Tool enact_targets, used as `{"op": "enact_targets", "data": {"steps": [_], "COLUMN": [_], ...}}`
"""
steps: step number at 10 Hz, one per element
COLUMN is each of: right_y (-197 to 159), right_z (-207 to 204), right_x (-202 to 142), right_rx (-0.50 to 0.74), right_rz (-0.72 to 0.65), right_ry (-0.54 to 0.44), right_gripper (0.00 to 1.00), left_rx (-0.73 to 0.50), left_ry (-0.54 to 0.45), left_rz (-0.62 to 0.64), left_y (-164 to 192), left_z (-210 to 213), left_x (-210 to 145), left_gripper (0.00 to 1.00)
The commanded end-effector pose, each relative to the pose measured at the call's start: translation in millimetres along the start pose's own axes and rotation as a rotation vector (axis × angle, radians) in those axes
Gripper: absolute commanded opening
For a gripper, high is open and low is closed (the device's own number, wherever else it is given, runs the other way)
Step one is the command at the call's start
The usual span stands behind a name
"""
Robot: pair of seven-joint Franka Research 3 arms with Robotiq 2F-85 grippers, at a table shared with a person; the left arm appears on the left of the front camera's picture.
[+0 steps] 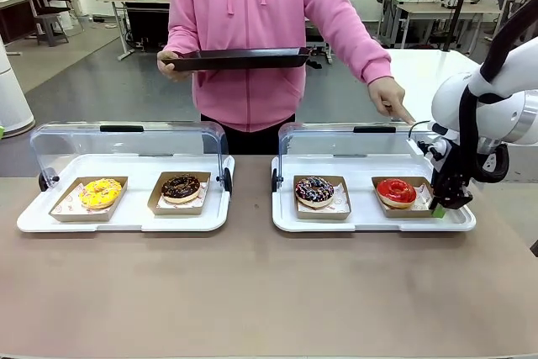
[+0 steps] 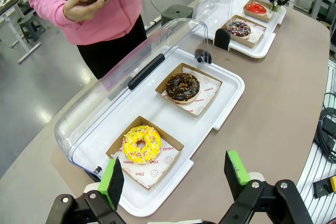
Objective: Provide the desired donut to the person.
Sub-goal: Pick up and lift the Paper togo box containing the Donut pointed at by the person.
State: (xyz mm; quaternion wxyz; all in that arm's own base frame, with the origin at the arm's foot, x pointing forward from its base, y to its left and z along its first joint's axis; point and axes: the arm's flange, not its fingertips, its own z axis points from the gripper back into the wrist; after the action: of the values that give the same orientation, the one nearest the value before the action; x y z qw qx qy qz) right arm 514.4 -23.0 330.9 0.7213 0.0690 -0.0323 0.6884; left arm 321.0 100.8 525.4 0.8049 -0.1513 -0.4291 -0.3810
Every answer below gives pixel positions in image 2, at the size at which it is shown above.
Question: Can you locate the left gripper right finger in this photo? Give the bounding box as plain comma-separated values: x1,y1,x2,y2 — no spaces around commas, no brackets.
219,150,314,224

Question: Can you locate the black cable bundle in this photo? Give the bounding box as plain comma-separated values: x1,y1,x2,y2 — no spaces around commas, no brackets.
316,91,336,164

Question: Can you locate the person's right hand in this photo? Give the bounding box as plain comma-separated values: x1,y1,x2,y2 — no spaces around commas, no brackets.
63,0,106,22

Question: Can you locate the white slotted base plate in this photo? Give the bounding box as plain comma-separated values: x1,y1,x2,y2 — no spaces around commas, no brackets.
296,60,336,224

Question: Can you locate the clear display case lid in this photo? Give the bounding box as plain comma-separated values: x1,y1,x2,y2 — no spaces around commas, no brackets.
54,18,212,183
193,0,260,51

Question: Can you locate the chocolate donut with orange crumbs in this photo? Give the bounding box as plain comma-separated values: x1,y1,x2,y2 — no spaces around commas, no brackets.
165,72,201,104

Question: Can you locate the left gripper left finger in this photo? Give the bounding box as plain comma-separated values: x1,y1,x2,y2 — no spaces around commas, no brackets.
46,157,125,224

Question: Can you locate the white printed paper liner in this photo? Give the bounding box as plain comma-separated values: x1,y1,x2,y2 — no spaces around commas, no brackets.
225,19,266,48
115,129,182,187
161,66,221,116

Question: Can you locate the brown cardboard donut box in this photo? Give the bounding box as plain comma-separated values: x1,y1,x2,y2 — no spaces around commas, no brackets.
154,62,223,118
221,14,268,49
106,115,185,191
243,0,275,23

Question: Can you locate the grey plastic stool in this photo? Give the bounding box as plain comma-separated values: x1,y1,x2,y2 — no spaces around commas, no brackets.
18,19,46,43

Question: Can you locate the red glazed donut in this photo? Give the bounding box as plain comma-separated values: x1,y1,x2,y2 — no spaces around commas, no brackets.
245,2,268,15

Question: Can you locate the person in pink hoodie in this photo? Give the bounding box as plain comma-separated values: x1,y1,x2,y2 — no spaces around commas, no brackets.
23,0,148,80

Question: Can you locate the white display case base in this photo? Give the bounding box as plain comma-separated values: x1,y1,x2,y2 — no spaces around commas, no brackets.
69,45,246,218
194,0,287,59

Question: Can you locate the black bracket with yellow part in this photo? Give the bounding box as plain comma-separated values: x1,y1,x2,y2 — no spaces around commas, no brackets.
312,175,336,199

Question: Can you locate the chocolate donut with coloured sprinkles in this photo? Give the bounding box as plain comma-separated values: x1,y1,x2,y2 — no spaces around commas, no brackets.
226,20,252,38

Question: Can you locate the yellow glazed sprinkle donut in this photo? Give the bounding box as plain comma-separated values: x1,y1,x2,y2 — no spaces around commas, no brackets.
122,125,162,165

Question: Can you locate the dark plastic stool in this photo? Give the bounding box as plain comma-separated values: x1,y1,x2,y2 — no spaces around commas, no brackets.
161,4,195,27

